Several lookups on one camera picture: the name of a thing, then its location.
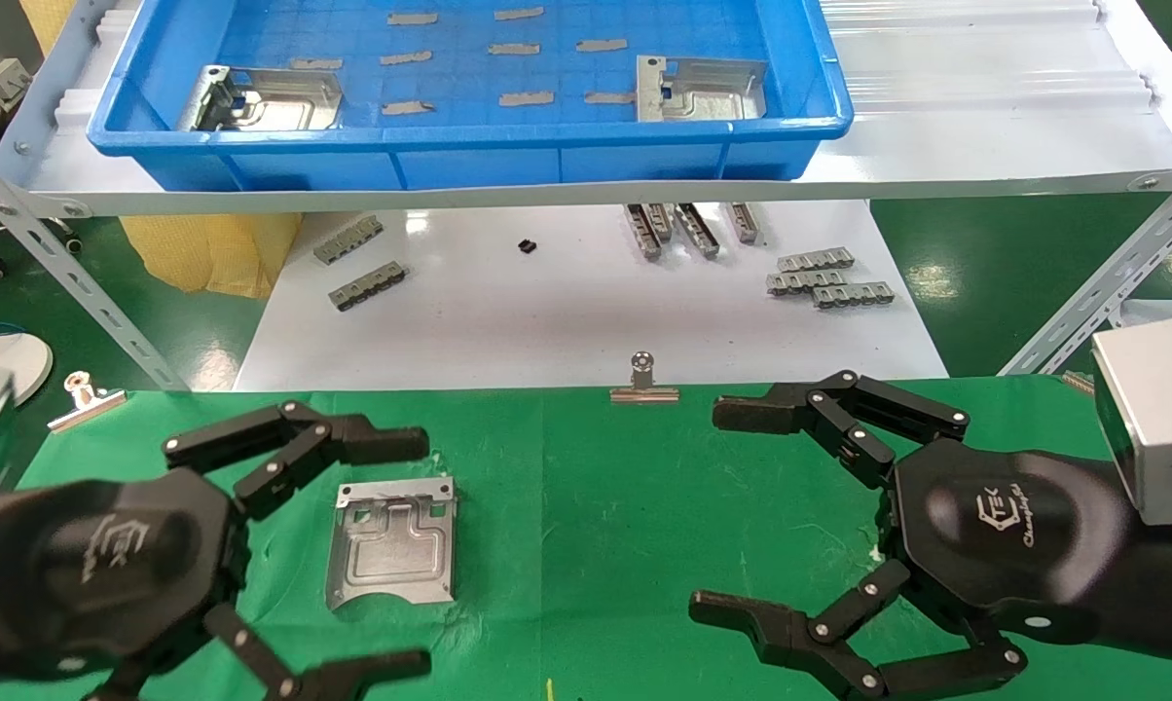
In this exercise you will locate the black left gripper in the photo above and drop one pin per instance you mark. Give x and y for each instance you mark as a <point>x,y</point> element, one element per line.
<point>109,565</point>

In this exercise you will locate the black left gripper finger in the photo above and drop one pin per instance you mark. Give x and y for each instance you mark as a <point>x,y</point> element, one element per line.
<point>372,445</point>

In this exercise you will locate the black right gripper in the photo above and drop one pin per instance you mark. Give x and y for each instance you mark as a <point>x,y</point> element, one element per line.
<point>1005,535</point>

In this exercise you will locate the stamped sheet metal part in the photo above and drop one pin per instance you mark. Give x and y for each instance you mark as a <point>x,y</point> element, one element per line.
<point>703,92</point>
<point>274,107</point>
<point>391,550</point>

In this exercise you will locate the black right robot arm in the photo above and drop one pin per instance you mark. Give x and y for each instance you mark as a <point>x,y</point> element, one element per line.
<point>1165,584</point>

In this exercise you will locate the green table cloth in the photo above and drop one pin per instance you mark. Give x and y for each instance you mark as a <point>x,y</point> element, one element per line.
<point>596,545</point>

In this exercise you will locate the silver binder clip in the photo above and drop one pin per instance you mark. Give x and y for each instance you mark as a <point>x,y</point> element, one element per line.
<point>643,392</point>
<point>85,407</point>

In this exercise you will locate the white sheet under shelf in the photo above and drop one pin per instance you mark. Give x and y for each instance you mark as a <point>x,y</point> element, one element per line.
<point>567,312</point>

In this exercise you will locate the yellow woven sack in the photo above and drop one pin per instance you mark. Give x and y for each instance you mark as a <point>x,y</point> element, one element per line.
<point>49,21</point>
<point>206,248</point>

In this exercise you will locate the blue plastic tray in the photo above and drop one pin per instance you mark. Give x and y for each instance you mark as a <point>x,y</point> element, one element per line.
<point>450,161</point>

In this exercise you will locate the grey perforated angle strut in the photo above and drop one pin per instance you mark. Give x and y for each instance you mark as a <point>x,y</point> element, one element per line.
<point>90,292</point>
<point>1102,282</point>

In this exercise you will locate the grey tape piece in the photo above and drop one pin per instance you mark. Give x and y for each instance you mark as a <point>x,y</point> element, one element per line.
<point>406,58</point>
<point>609,97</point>
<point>527,98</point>
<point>316,63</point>
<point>408,107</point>
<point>602,45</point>
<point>412,18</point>
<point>514,49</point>
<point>519,14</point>

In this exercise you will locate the white round base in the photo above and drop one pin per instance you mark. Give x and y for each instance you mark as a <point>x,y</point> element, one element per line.
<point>31,362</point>

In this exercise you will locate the small grey box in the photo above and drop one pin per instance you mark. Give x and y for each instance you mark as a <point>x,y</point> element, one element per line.
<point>6,78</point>

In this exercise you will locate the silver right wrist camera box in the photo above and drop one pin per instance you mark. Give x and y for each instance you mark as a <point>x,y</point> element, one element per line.
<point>1160,419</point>

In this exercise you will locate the grey shelf side rail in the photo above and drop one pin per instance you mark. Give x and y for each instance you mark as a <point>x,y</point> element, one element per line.
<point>36,107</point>
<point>1165,68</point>

